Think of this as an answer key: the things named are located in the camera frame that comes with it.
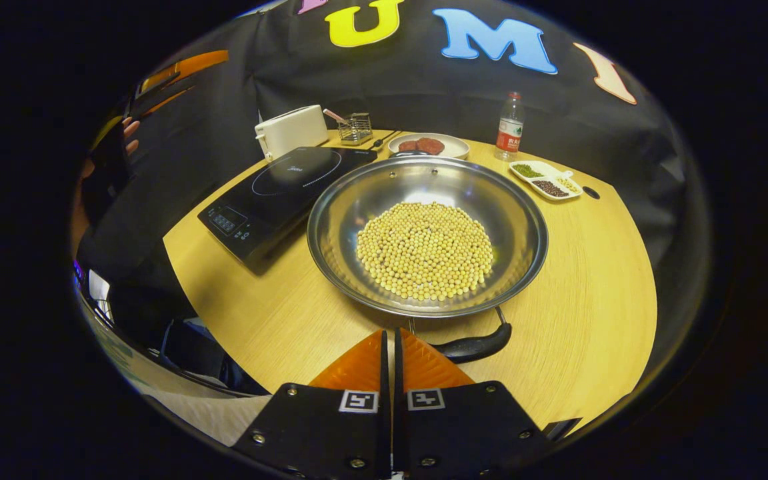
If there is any white round plate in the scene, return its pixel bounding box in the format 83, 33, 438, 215
389, 133, 471, 159

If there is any wire mesh utensil holder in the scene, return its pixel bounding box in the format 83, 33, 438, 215
338, 112, 373, 145

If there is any white toaster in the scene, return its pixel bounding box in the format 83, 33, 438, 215
255, 105, 329, 162

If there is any white divided dish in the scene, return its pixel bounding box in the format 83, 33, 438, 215
509, 160, 583, 202

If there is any clear water bottle red label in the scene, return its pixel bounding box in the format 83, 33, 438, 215
495, 92, 525, 162

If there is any black induction cooktop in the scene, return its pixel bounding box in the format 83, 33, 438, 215
198, 147, 378, 264

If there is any pile of soybeans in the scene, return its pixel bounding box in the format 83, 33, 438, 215
356, 202, 495, 302

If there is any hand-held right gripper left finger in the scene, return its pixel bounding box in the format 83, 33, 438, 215
234, 329, 393, 480

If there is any steel pot with black handle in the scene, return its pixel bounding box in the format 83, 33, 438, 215
307, 155, 549, 364

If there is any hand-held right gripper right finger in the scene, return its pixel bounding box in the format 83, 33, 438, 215
394, 327, 581, 480

